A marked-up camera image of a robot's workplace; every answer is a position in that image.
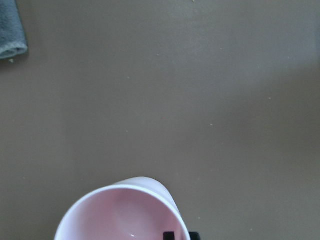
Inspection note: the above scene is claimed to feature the pink cup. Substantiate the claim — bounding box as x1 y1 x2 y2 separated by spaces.
54 176 191 240

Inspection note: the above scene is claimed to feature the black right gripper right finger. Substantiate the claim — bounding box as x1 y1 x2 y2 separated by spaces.
189 231 200 240

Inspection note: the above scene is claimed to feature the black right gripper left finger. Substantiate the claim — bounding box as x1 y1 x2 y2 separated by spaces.
163 231 175 240

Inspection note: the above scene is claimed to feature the grey folded cloth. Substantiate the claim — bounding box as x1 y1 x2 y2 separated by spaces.
0 0 28 60

